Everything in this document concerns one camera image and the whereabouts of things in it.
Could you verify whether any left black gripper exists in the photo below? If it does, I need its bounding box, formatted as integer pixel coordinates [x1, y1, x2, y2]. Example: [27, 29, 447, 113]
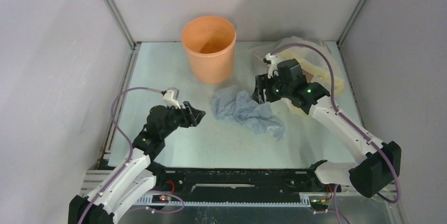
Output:
[160, 101, 206, 139]

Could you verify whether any blue plastic trash bag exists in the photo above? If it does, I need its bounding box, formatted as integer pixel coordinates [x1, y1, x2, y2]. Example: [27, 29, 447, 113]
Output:
[211, 86, 286, 140]

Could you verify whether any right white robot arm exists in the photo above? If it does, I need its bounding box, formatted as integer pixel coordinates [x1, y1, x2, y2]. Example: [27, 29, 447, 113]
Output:
[252, 59, 402, 198]

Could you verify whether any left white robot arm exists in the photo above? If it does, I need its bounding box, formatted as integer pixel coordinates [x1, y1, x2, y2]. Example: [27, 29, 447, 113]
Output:
[68, 101, 206, 223]

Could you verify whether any orange plastic trash bin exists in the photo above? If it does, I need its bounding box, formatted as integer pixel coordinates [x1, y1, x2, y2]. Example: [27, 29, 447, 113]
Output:
[181, 15, 236, 84]

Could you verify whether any clear white plastic bag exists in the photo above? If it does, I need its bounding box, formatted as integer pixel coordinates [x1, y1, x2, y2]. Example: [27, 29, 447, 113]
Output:
[248, 36, 333, 73]

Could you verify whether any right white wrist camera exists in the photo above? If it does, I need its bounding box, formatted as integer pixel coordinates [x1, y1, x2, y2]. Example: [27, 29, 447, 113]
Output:
[264, 53, 285, 79]

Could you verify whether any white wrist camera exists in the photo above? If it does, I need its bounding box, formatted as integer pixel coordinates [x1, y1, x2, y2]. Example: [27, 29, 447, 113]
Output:
[264, 53, 285, 79]
[162, 87, 182, 109]

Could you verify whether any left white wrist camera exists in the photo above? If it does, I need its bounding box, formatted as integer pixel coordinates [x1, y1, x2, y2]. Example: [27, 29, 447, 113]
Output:
[162, 87, 182, 109]

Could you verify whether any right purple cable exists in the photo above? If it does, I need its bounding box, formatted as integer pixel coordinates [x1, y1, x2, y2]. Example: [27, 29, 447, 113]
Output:
[270, 43, 402, 224]

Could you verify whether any purple cable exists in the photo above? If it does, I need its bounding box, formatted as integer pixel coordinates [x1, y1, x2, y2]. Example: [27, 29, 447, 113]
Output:
[270, 43, 402, 224]
[76, 86, 186, 224]

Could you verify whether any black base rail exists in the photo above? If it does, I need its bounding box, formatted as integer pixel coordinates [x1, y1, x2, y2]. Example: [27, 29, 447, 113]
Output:
[154, 168, 340, 206]

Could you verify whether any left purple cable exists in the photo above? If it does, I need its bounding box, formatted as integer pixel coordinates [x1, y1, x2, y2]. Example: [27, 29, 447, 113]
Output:
[76, 86, 186, 224]

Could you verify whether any aluminium frame front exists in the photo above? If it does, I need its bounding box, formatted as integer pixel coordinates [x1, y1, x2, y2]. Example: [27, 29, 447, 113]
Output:
[70, 170, 409, 224]

